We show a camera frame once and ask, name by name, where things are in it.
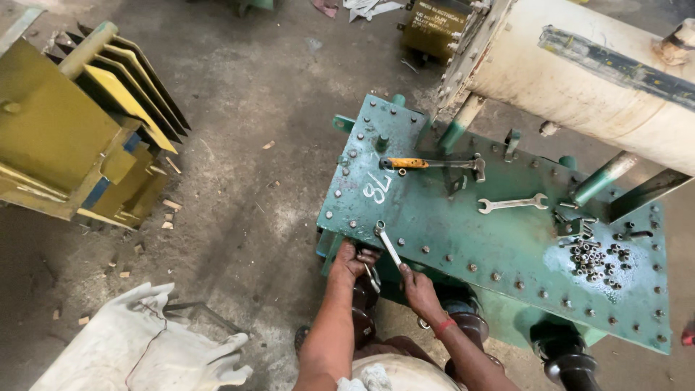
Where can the person's left hand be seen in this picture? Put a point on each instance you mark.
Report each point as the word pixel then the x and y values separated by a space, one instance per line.
pixel 347 263

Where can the person's right hand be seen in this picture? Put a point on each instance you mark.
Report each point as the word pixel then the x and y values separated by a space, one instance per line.
pixel 418 293

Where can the person's right fingers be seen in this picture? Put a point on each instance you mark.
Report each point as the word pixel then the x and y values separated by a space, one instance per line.
pixel 406 274

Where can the person's left fingers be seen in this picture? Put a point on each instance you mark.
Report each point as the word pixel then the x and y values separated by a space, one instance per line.
pixel 366 255

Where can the small silver spanner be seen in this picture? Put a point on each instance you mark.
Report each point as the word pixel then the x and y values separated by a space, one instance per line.
pixel 372 276

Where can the dark brown porcelain bushing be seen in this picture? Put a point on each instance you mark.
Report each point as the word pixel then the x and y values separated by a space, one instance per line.
pixel 469 326
pixel 362 315
pixel 564 355

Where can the red wrist thread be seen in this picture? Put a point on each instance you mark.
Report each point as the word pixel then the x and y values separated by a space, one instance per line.
pixel 444 327

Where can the green transformer tank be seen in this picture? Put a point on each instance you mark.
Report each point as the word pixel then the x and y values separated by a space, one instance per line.
pixel 488 239

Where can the person's sandal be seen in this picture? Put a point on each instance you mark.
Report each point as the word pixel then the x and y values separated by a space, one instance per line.
pixel 301 338

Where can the white cloth rag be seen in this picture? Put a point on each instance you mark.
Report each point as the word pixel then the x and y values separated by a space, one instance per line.
pixel 365 379

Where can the silver open-end spanner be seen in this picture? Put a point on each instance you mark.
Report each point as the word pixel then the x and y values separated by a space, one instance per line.
pixel 513 203

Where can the pile of nuts and bolts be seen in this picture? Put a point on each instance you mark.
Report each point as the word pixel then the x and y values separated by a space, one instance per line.
pixel 594 258

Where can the olive yellow transformer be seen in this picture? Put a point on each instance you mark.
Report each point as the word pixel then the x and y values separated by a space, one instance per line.
pixel 434 27

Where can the white sack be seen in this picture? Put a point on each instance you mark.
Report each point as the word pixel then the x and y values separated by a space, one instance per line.
pixel 141 347

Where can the scraps of paper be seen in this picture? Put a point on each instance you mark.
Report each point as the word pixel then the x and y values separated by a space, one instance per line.
pixel 369 8

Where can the white cylindrical conservator tank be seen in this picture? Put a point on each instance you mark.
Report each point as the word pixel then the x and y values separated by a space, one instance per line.
pixel 586 81

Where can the red object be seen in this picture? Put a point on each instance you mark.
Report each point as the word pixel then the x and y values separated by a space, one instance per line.
pixel 688 336

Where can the yellow transformer with radiator fins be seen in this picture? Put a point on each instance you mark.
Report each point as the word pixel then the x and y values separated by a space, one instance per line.
pixel 81 130

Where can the small metal bracket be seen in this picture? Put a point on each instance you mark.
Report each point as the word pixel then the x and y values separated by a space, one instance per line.
pixel 570 227

